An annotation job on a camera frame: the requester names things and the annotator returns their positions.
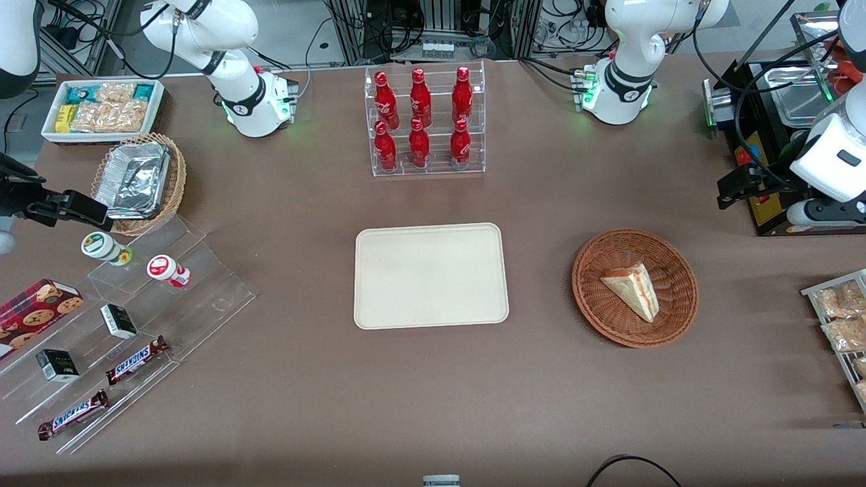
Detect red lid yoghurt bottle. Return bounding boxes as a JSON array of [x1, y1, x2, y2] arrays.
[[147, 254, 191, 289]]

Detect triangle sandwich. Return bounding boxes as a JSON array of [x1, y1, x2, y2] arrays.
[[600, 262, 660, 323]]

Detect red cookie box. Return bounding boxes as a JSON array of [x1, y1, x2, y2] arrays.
[[0, 279, 85, 361]]

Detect small clear snack bag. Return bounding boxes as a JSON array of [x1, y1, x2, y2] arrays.
[[95, 82, 137, 104]]

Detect clear acrylic bottle rack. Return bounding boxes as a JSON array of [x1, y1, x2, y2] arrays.
[[364, 61, 486, 178]]

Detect small black box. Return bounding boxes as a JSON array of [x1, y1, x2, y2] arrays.
[[35, 349, 80, 384], [100, 304, 138, 340]]

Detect brown wicker basket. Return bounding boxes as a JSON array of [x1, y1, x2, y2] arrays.
[[572, 229, 699, 349]]

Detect Snickers chocolate bar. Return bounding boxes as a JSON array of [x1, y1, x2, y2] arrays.
[[106, 336, 170, 386], [37, 390, 110, 441]]

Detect aluminium foil tray stack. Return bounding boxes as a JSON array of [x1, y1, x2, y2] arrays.
[[94, 141, 171, 221]]

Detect black hot dog machine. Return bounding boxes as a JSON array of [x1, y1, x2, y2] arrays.
[[702, 10, 866, 237]]

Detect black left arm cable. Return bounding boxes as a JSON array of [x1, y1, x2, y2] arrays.
[[693, 0, 843, 193]]

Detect large clear snack bag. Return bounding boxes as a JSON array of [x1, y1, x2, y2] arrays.
[[70, 100, 148, 133]]

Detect green lid yoghurt bottle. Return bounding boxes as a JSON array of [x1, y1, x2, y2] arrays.
[[81, 231, 133, 266]]

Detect cream plastic tray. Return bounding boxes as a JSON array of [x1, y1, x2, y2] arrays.
[[354, 223, 509, 330]]

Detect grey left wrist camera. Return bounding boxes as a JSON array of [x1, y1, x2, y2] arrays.
[[785, 198, 866, 228]]

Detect black looped cable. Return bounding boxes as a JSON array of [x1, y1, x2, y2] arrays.
[[585, 455, 684, 487]]

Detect aluminium frame rack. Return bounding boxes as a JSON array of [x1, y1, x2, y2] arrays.
[[325, 0, 542, 65]]

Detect red cola bottle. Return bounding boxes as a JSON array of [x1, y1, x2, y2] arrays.
[[408, 117, 431, 169], [449, 118, 472, 167], [451, 66, 474, 124], [373, 120, 398, 172], [374, 71, 400, 129], [409, 68, 432, 126]]

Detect light wicker basket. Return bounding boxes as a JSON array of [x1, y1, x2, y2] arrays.
[[90, 133, 187, 237]]

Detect clear acrylic step stand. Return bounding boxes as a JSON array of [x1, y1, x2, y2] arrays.
[[0, 215, 256, 455]]

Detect red sausage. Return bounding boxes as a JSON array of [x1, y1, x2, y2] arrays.
[[839, 60, 866, 96]]

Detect tray of packaged snacks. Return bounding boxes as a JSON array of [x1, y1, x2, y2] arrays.
[[801, 269, 866, 413]]

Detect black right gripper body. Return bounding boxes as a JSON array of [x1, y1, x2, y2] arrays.
[[0, 154, 45, 219]]

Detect white snack bin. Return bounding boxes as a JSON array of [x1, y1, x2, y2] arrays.
[[41, 78, 166, 146]]

